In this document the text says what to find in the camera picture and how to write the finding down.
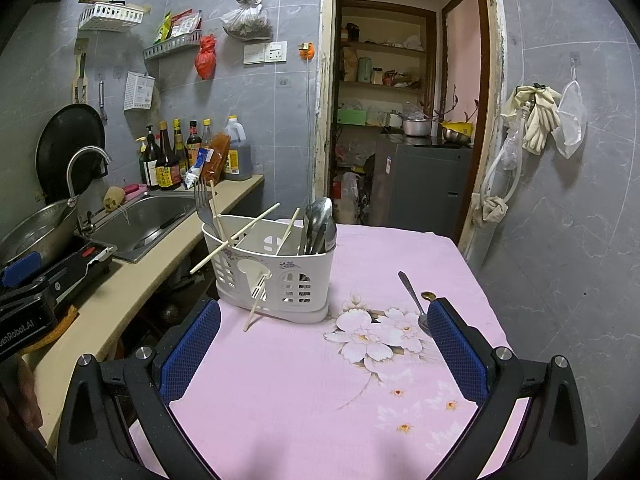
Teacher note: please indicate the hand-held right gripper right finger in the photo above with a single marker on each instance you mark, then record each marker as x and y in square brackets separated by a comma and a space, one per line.
[457, 352]

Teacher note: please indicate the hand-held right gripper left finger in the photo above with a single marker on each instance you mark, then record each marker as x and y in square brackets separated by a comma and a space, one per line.
[192, 350]

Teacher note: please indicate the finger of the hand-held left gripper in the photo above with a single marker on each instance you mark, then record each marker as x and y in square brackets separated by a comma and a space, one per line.
[57, 287]
[20, 267]

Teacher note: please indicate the small gold spoon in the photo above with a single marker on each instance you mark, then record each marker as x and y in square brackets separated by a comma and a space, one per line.
[428, 295]

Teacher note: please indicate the white plastic utensil holder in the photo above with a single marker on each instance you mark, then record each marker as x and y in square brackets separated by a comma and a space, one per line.
[300, 260]

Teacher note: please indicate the steel fork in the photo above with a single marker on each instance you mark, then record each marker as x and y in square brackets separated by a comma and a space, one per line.
[201, 205]

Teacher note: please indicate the person's left hand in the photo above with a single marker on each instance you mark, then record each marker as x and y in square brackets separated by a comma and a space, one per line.
[30, 385]

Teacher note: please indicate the metal basin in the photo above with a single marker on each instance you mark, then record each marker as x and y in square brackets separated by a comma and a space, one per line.
[35, 235]

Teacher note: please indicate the tan loofah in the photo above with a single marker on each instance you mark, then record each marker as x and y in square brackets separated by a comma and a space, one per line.
[113, 200]

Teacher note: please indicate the pink floral tablecloth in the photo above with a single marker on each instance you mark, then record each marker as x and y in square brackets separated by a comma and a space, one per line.
[300, 385]

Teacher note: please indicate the pink sponge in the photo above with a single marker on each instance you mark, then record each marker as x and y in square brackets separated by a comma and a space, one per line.
[135, 189]

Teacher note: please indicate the steel faucet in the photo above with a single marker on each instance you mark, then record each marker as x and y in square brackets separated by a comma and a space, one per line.
[85, 150]

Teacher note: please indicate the black wok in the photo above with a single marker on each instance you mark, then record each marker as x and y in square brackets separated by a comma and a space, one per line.
[65, 135]

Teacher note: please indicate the beige rag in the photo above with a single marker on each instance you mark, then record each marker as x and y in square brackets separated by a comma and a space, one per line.
[492, 209]

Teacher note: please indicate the dark pump bottle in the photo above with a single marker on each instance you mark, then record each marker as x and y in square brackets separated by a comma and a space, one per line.
[147, 165]

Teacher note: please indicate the large soy sauce bottle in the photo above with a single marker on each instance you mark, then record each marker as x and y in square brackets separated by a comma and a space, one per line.
[167, 170]

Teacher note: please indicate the grey refrigerator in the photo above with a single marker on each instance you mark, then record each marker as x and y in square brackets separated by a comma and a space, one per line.
[420, 185]

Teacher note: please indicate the white and blue packet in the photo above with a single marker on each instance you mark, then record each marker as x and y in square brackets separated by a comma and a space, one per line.
[196, 172]

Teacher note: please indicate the hanging metal peeler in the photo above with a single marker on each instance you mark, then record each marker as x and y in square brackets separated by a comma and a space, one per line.
[102, 102]

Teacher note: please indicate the yellow-capped sauce bottle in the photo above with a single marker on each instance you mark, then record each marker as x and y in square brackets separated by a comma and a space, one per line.
[180, 147]

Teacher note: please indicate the white sack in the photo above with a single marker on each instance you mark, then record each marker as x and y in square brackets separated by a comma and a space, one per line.
[350, 200]

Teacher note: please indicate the orange seasoning packet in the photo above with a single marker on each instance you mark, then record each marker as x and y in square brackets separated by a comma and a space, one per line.
[217, 157]

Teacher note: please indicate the dark red-capped sauce bottle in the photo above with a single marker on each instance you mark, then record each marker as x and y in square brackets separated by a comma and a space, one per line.
[194, 142]

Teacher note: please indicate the clear plastic bottle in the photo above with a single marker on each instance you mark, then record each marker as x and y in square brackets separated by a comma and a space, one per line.
[512, 147]

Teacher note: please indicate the slim yellow-capped bottle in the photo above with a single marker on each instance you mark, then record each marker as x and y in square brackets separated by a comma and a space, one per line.
[206, 132]

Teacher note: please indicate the metal bowl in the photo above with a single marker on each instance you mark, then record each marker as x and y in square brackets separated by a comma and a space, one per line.
[456, 136]

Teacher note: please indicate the steel cooking pot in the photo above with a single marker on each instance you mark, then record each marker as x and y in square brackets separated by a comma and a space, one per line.
[416, 127]

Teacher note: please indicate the cream rubber gloves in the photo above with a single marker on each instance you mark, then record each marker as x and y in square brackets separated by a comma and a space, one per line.
[540, 120]

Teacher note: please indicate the bare plant branches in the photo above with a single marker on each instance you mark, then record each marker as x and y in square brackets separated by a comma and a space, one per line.
[452, 105]

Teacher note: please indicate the clear hanging plastic bag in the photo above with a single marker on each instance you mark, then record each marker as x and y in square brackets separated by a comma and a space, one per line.
[570, 125]

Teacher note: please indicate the green box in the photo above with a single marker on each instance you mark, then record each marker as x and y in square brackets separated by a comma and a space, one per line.
[352, 117]

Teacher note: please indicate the red plastic bag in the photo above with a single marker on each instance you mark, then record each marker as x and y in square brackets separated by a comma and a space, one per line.
[205, 60]

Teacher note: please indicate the yellow-green packet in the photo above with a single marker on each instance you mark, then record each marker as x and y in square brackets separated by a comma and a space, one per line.
[162, 29]

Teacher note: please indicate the small glass jar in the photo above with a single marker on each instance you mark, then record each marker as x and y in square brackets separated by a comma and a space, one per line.
[378, 76]

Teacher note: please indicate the red and white packets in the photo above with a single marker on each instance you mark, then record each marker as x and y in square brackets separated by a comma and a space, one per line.
[186, 24]

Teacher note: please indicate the green cup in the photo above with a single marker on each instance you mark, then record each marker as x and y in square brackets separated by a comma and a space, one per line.
[364, 70]

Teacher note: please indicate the white plastic bag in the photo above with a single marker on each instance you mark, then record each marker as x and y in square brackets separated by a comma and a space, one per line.
[413, 43]

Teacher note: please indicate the clear bag of dried goods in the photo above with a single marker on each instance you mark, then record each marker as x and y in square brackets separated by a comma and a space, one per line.
[247, 22]

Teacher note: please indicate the wooden shelf unit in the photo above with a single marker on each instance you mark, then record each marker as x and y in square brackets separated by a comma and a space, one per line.
[390, 6]

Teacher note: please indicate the grey wall shelf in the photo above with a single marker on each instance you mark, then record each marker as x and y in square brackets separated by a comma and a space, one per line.
[170, 49]

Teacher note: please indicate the white wall rack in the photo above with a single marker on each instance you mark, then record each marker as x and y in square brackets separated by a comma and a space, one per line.
[112, 17]

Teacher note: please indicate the white door frame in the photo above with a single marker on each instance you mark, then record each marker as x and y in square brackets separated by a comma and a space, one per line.
[325, 110]

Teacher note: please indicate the white wall switch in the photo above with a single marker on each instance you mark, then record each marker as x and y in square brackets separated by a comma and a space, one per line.
[254, 54]

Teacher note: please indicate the white wall socket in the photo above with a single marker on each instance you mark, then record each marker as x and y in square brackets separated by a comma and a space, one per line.
[276, 52]

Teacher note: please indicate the orange wall plug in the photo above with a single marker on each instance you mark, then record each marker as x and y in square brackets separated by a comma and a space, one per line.
[306, 51]

